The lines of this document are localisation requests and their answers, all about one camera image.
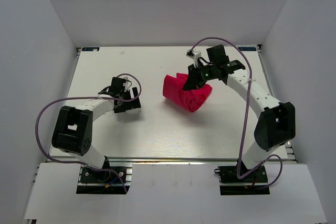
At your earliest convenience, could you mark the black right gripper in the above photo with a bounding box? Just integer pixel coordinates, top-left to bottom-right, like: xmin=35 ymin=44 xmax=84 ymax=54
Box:
xmin=184 ymin=62 xmax=217 ymax=90

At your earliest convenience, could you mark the red t shirt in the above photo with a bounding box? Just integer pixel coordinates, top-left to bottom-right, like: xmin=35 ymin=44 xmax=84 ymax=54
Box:
xmin=162 ymin=73 xmax=213 ymax=112

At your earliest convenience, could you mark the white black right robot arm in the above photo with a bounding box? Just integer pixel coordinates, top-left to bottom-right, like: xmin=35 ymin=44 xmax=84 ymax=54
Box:
xmin=183 ymin=45 xmax=296 ymax=182

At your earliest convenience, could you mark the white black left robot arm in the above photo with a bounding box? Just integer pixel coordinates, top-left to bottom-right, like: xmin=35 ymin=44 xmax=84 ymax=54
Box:
xmin=51 ymin=73 xmax=142 ymax=182

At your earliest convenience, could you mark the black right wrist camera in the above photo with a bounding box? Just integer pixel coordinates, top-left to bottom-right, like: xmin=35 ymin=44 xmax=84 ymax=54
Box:
xmin=227 ymin=60 xmax=246 ymax=72

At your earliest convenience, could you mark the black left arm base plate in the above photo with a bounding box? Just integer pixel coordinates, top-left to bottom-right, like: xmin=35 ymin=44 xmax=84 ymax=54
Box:
xmin=76 ymin=166 xmax=131 ymax=195

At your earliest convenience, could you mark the aluminium table frame rail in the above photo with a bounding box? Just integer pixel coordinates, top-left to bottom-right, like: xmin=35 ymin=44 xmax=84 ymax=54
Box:
xmin=256 ymin=44 xmax=299 ymax=162

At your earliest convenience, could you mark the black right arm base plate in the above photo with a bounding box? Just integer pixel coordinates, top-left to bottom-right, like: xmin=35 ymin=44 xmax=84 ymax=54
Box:
xmin=214 ymin=166 xmax=270 ymax=196

